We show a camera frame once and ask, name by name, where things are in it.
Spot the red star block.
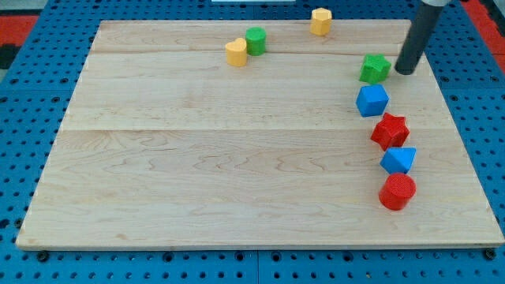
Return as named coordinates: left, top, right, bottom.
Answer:
left=371, top=112, right=410, bottom=151

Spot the green star block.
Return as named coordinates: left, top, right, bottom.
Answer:
left=359, top=54, right=391, bottom=84

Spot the light wooden board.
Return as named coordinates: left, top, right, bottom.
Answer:
left=16, top=20, right=504, bottom=251

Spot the yellow heart block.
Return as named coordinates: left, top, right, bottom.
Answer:
left=225, top=38, right=248, bottom=67

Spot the green cylinder block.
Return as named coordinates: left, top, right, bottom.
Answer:
left=245, top=27, right=267, bottom=56

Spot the blue cube block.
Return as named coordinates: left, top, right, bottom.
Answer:
left=356, top=84, right=389, bottom=117

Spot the yellow hexagon block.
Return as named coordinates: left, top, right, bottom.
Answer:
left=309, top=8, right=332, bottom=36

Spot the blue triangle block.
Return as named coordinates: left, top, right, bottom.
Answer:
left=380, top=148, right=417, bottom=174

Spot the red cylinder block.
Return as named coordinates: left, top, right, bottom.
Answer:
left=379, top=173, right=417, bottom=211

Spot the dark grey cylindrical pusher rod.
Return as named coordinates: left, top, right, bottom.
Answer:
left=395, top=0, right=451, bottom=75

